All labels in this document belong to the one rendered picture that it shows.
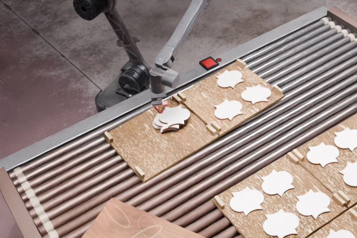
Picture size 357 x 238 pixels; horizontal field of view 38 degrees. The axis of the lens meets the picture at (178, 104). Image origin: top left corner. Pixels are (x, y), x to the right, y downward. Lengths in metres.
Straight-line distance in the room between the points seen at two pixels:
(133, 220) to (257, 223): 0.49
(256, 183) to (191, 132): 0.41
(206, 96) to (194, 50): 1.83
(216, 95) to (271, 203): 0.67
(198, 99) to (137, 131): 0.35
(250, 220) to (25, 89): 2.64
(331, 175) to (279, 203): 0.27
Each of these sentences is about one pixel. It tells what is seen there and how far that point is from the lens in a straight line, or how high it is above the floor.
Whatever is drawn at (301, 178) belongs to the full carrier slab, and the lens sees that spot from 2.26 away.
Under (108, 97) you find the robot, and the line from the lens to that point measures 3.69.
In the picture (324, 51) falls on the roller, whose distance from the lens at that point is 2.93.
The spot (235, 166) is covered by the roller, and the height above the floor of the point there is 0.92.
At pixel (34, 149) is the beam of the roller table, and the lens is 2.53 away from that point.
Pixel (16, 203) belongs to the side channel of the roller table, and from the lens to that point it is 2.31.
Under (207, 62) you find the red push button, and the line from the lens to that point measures 2.79.
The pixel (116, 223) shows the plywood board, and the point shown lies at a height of 1.04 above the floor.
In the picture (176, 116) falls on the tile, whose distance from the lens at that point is 2.42.
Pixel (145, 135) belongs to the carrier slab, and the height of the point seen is 0.94.
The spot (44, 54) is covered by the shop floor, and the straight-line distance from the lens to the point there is 4.63.
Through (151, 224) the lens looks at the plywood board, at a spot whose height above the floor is 1.04.
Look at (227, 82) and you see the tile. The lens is 2.64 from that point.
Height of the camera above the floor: 2.70
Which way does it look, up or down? 44 degrees down
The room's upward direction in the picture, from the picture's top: 5 degrees counter-clockwise
